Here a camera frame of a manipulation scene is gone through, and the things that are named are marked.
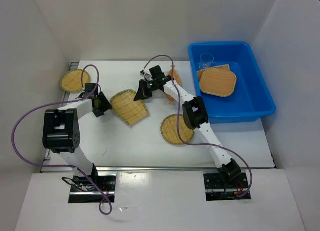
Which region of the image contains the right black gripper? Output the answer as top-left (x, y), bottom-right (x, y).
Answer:
top-left (134, 79), bottom-right (158, 102)

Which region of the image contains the trapezoid yellow bamboo tray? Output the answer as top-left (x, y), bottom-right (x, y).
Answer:
top-left (110, 89), bottom-right (149, 126)

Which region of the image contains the boat-shaped orange woven basket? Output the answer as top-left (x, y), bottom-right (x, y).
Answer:
top-left (164, 65), bottom-right (182, 105)

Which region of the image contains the round bamboo tray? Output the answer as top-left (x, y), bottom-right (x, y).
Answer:
top-left (60, 69), bottom-right (91, 93)
top-left (160, 114), bottom-right (195, 146)

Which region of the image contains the clear plastic cup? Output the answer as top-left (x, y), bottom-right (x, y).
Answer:
top-left (198, 53), bottom-right (215, 70)

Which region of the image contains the rounded square orange woven tray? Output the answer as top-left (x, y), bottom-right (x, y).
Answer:
top-left (199, 68), bottom-right (237, 98)

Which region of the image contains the fan-shaped orange woven tray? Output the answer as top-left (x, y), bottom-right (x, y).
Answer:
top-left (197, 64), bottom-right (231, 81)

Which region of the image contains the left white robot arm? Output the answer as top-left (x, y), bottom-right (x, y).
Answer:
top-left (42, 83), bottom-right (112, 191)

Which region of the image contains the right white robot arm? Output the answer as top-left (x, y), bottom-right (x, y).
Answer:
top-left (134, 65), bottom-right (241, 188)

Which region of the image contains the blue plastic bin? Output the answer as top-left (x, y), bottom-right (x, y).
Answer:
top-left (188, 41), bottom-right (276, 124)

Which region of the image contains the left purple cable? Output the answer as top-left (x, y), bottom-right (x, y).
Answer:
top-left (11, 64), bottom-right (115, 215)

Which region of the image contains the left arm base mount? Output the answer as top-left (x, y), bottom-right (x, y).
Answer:
top-left (61, 173), bottom-right (117, 204)

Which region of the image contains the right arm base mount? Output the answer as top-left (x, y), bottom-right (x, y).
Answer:
top-left (203, 172), bottom-right (252, 202)

